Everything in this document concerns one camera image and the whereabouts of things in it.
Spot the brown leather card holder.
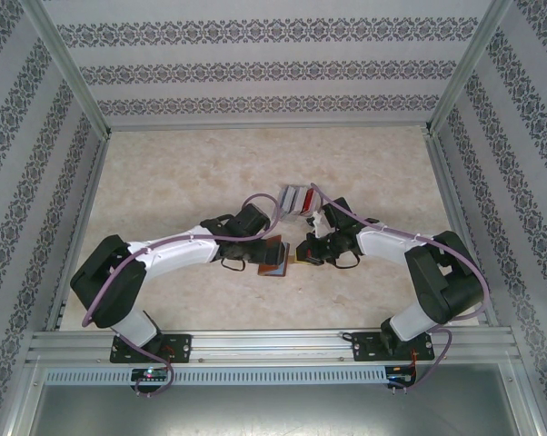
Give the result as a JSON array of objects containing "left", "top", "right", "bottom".
[{"left": 256, "top": 233, "right": 297, "bottom": 278}]

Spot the grey metal panel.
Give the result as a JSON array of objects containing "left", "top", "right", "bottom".
[{"left": 27, "top": 383, "right": 541, "bottom": 436}]

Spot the aluminium side rail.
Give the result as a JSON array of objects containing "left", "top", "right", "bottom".
[
  {"left": 425, "top": 131, "right": 500, "bottom": 328},
  {"left": 44, "top": 134, "right": 114, "bottom": 332}
]

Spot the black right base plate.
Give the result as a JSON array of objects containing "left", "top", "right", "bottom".
[{"left": 349, "top": 331, "right": 436, "bottom": 363}]

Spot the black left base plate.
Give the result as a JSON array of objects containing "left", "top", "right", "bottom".
[{"left": 109, "top": 332, "right": 193, "bottom": 364}]

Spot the slotted grey cable duct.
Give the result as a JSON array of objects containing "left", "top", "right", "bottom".
[{"left": 44, "top": 365, "right": 389, "bottom": 386}]

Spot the circuit board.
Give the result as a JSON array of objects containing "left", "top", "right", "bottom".
[
  {"left": 131, "top": 367, "right": 171, "bottom": 383},
  {"left": 386, "top": 368, "right": 416, "bottom": 387}
]

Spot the right circuit board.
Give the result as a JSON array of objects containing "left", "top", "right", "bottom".
[{"left": 386, "top": 368, "right": 416, "bottom": 387}]

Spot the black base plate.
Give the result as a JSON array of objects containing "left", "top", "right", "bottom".
[
  {"left": 109, "top": 332, "right": 193, "bottom": 364},
  {"left": 349, "top": 331, "right": 436, "bottom": 363}
]

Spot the white blue striped card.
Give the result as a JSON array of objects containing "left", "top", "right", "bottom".
[{"left": 278, "top": 185, "right": 304, "bottom": 214}]

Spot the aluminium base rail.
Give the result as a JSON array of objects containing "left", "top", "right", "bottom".
[{"left": 25, "top": 327, "right": 518, "bottom": 364}]

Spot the left circuit board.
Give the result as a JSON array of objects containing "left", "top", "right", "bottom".
[{"left": 131, "top": 367, "right": 171, "bottom": 383}]

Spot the aluminium frame post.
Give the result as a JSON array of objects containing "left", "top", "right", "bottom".
[
  {"left": 425, "top": 0, "right": 522, "bottom": 137},
  {"left": 16, "top": 0, "right": 114, "bottom": 140}
]

